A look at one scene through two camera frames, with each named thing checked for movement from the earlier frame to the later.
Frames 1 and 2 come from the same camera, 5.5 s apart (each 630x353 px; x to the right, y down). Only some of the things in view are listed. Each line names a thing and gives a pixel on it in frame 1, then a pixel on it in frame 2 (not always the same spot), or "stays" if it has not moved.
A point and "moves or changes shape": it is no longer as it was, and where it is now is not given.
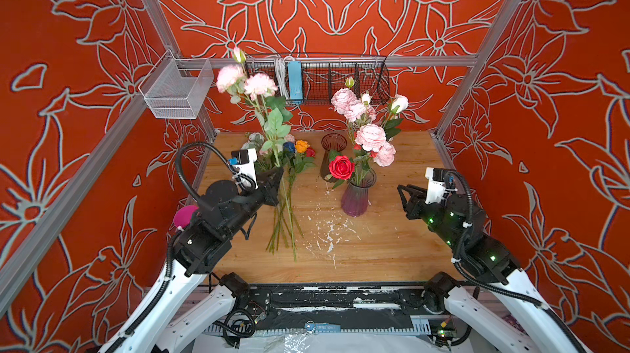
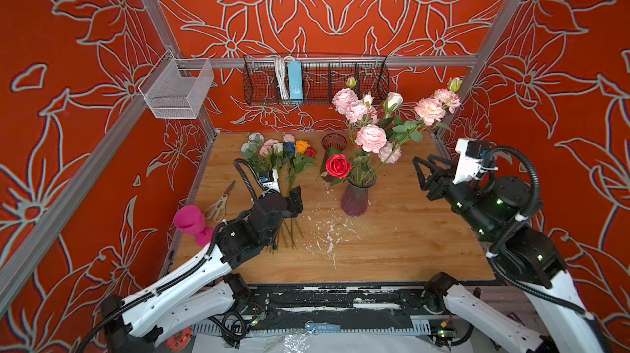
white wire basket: x=176 y=88 stays
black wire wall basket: x=322 y=75 stays
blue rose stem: x=290 y=145 stays
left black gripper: x=270 y=185 → x=293 y=202
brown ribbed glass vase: x=331 y=141 stays
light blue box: x=294 y=80 stays
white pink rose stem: x=399 y=104 moves or changes shape
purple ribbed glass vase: x=355 y=199 stays
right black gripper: x=417 y=201 → x=441 y=172
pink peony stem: x=249 y=87 → x=427 y=111
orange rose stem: x=301 y=162 stays
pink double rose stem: x=354 y=112 stays
